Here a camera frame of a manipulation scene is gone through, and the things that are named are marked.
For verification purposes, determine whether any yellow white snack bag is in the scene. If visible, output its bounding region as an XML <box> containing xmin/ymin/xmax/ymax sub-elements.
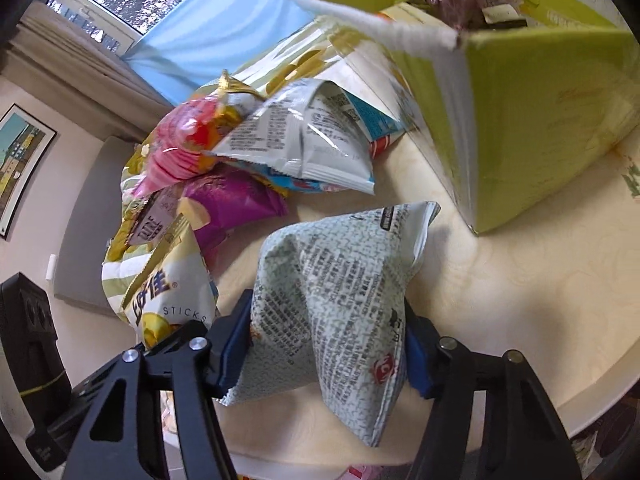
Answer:
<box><xmin>102</xmin><ymin>140</ymin><xmax>186</xmax><ymax>266</ymax></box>

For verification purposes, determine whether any light blue red packet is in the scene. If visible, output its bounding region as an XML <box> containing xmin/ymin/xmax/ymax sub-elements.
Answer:
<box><xmin>345</xmin><ymin>90</ymin><xmax>416</xmax><ymax>158</ymax></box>

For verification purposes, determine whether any pink packet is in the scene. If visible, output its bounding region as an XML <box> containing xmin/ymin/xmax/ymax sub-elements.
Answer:
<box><xmin>345</xmin><ymin>464</ymin><xmax>388</xmax><ymax>480</ymax></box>

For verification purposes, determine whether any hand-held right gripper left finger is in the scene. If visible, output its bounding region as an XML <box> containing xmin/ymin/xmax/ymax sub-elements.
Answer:
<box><xmin>60</xmin><ymin>289</ymin><xmax>256</xmax><ymax>480</ymax></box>

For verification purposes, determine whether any grey printed snack bag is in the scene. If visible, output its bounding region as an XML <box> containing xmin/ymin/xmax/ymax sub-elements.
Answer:
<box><xmin>220</xmin><ymin>201</ymin><xmax>442</xmax><ymax>448</ymax></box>

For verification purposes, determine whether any yellow-green cardboard box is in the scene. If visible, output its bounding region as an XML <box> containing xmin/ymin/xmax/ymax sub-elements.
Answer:
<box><xmin>289</xmin><ymin>0</ymin><xmax>640</xmax><ymax>235</ymax></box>

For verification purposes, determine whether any blue sheer curtain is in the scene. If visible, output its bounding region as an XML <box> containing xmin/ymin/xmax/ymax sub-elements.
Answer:
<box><xmin>122</xmin><ymin>0</ymin><xmax>326</xmax><ymax>106</ymax></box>

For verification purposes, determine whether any grey padded headboard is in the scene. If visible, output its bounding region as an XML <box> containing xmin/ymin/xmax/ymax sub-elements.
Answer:
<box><xmin>52</xmin><ymin>135</ymin><xmax>151</xmax><ymax>318</ymax></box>

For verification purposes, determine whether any yellow striped potato stick bag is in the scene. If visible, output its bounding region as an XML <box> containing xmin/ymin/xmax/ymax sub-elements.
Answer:
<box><xmin>101</xmin><ymin>212</ymin><xmax>221</xmax><ymax>351</ymax></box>

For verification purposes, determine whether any beige curtain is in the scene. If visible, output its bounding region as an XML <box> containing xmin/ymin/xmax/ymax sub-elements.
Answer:
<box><xmin>10</xmin><ymin>0</ymin><xmax>176</xmax><ymax>136</ymax></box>

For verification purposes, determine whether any cream patterned mattress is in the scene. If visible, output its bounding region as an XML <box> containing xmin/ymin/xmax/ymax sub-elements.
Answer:
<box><xmin>210</xmin><ymin>125</ymin><xmax>640</xmax><ymax>480</ymax></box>

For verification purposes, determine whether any pink snack bag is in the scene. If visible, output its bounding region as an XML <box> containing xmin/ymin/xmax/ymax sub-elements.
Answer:
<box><xmin>132</xmin><ymin>72</ymin><xmax>266</xmax><ymax>198</ymax></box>

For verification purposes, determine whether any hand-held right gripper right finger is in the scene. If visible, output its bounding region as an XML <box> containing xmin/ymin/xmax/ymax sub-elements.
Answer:
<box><xmin>404</xmin><ymin>299</ymin><xmax>584</xmax><ymax>480</ymax></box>

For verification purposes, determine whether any blue white snack bag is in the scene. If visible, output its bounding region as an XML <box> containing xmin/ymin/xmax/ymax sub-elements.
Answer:
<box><xmin>205</xmin><ymin>79</ymin><xmax>377</xmax><ymax>196</ymax></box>

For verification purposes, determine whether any framed wall picture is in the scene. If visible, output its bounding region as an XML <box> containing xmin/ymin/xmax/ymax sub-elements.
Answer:
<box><xmin>0</xmin><ymin>103</ymin><xmax>58</xmax><ymax>238</ymax></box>

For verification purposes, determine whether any purple snack bag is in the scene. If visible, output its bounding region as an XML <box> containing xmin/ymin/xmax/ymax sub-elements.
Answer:
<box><xmin>177</xmin><ymin>165</ymin><xmax>290</xmax><ymax>261</ymax></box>

